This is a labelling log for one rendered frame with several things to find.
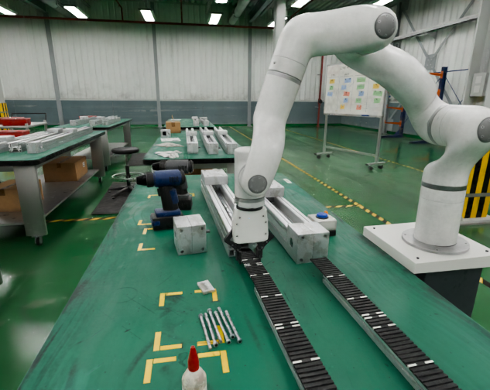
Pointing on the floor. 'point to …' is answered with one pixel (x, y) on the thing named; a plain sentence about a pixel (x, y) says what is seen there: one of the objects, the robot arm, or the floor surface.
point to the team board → (352, 102)
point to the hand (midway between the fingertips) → (248, 255)
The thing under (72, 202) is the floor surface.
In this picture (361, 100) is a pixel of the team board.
